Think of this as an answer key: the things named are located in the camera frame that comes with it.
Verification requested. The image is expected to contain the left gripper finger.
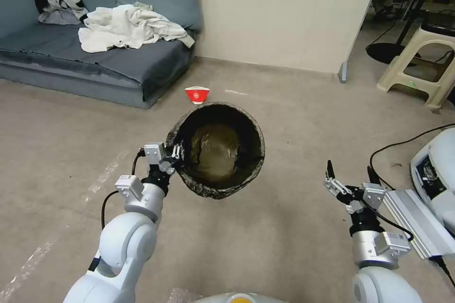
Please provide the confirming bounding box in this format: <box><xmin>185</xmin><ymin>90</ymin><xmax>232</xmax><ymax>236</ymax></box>
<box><xmin>159</xmin><ymin>158</ymin><xmax>184</xmax><ymax>177</ymax></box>
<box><xmin>170</xmin><ymin>141</ymin><xmax>186</xmax><ymax>161</ymax></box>

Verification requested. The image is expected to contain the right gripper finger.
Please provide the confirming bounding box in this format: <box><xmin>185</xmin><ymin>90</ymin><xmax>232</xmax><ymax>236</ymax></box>
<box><xmin>322</xmin><ymin>160</ymin><xmax>352</xmax><ymax>201</ymax></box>
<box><xmin>366</xmin><ymin>165</ymin><xmax>389</xmax><ymax>188</ymax></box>

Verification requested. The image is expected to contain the trash can with black bag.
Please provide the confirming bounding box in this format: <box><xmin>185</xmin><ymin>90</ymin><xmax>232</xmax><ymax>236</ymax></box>
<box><xmin>166</xmin><ymin>101</ymin><xmax>266</xmax><ymax>201</ymax></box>

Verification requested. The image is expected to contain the red paper cup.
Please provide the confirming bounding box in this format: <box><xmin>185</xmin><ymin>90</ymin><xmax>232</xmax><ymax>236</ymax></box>
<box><xmin>184</xmin><ymin>85</ymin><xmax>210</xmax><ymax>106</ymax></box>

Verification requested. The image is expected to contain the white machine housing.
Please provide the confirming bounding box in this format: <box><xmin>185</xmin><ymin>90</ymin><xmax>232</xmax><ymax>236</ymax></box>
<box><xmin>409</xmin><ymin>128</ymin><xmax>455</xmax><ymax>237</ymax></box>

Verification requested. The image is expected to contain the beige plastic stool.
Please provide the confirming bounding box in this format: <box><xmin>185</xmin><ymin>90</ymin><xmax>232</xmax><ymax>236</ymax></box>
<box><xmin>376</xmin><ymin>25</ymin><xmax>455</xmax><ymax>110</ymax></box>

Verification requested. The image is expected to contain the grey-blue sofa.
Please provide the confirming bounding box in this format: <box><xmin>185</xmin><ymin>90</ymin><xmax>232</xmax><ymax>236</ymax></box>
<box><xmin>0</xmin><ymin>0</ymin><xmax>204</xmax><ymax>110</ymax></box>

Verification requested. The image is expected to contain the black round stand base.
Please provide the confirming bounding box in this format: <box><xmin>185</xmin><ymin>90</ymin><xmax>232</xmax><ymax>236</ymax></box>
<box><xmin>366</xmin><ymin>0</ymin><xmax>429</xmax><ymax>68</ymax></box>

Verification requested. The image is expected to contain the white crumpled cloth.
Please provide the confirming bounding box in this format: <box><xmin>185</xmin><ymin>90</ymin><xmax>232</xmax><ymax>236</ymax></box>
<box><xmin>78</xmin><ymin>3</ymin><xmax>196</xmax><ymax>53</ymax></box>

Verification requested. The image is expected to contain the white robot front shell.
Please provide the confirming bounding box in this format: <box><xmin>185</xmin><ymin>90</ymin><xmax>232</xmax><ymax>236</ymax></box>
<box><xmin>191</xmin><ymin>291</ymin><xmax>287</xmax><ymax>303</ymax></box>

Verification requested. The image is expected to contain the beige partition panel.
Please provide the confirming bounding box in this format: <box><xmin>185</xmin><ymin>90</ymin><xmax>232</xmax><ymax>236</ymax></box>
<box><xmin>193</xmin><ymin>0</ymin><xmax>387</xmax><ymax>76</ymax></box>

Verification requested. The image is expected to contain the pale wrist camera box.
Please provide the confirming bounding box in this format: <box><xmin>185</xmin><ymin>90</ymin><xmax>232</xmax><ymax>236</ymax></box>
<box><xmin>143</xmin><ymin>142</ymin><xmax>167</xmax><ymax>166</ymax></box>
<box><xmin>361</xmin><ymin>182</ymin><xmax>391</xmax><ymax>209</ymax></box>

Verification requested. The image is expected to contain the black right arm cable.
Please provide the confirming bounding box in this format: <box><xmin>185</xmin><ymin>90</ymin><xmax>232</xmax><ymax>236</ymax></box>
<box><xmin>369</xmin><ymin>207</ymin><xmax>416</xmax><ymax>244</ymax></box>

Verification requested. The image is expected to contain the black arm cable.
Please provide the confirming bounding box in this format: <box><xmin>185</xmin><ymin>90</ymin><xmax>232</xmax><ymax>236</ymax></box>
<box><xmin>369</xmin><ymin>207</ymin><xmax>416</xmax><ymax>244</ymax></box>
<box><xmin>100</xmin><ymin>147</ymin><xmax>147</xmax><ymax>230</ymax></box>

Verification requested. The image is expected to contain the black floor cable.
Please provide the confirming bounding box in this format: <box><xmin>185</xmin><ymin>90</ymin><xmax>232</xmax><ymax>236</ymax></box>
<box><xmin>369</xmin><ymin>124</ymin><xmax>455</xmax><ymax>190</ymax></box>

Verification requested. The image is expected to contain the silver aluminium rail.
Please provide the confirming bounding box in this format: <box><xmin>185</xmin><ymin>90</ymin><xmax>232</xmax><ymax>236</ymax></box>
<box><xmin>381</xmin><ymin>188</ymin><xmax>455</xmax><ymax>260</ymax></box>

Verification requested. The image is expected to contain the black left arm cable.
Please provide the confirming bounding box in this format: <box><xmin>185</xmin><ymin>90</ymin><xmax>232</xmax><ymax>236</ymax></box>
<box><xmin>100</xmin><ymin>147</ymin><xmax>147</xmax><ymax>230</ymax></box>

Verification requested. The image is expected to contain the black rail cable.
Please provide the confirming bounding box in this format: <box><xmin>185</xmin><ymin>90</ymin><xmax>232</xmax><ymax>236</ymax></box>
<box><xmin>429</xmin><ymin>255</ymin><xmax>455</xmax><ymax>291</ymax></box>

